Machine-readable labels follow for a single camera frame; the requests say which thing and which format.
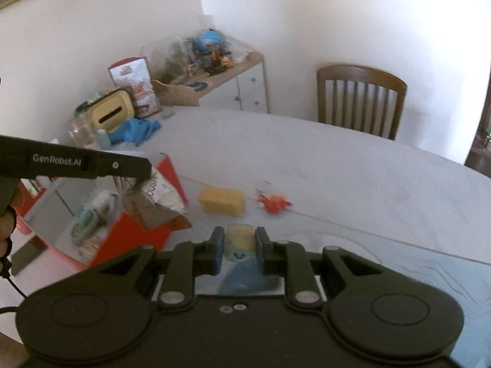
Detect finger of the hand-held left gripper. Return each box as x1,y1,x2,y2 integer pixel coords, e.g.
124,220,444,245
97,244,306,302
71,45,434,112
92,151,153,181

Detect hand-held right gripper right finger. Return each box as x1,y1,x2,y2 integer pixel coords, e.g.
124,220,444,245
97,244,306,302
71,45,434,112
254,226,384,311

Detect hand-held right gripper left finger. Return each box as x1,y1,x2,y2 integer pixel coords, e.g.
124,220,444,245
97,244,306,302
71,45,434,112
96,225,226,311

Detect pastel smiley toy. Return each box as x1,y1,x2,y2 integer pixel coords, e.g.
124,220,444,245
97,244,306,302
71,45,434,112
223,223,257,262

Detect silver snack bag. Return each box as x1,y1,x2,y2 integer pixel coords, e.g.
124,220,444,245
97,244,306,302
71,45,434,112
115,165,192,232

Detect white red cardboard box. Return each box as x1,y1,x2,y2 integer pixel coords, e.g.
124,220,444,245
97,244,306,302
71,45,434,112
17,152,192,271

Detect person's left hand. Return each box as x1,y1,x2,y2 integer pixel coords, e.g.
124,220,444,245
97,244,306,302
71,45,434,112
0,190,19,263

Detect blue cloth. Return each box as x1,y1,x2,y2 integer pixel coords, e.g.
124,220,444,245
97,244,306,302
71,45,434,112
107,118,162,147

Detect clear drinking glass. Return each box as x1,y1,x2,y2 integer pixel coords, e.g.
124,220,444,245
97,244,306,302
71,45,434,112
69,117,101,150

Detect red toy in clear wrapper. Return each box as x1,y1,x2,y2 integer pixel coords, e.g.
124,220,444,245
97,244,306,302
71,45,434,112
255,179,293,214

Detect yellow sponge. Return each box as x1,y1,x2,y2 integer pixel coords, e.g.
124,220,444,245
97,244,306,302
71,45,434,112
197,185,246,214

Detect yellow tissue box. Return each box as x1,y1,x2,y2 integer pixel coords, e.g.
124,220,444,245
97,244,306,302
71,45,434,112
79,89,136,127

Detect teal white packet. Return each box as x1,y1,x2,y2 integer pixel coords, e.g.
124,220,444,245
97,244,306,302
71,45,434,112
71,194,119,246

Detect dark green bag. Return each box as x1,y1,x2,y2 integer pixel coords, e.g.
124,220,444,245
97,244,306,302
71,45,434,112
74,99,95,119

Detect red white carton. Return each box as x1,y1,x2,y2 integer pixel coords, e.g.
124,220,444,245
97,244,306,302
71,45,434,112
107,57,162,119

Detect dark toy figures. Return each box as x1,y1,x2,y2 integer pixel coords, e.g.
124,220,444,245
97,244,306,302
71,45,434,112
203,50,235,75

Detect white sideboard with wooden top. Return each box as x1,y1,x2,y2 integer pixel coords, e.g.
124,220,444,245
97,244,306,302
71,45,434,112
153,51,270,115

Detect wooden chair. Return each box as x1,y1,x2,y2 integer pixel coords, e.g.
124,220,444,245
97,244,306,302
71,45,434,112
316,64,408,141

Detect black cable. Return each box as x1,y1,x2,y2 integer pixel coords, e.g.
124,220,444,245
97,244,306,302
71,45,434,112
0,255,28,313

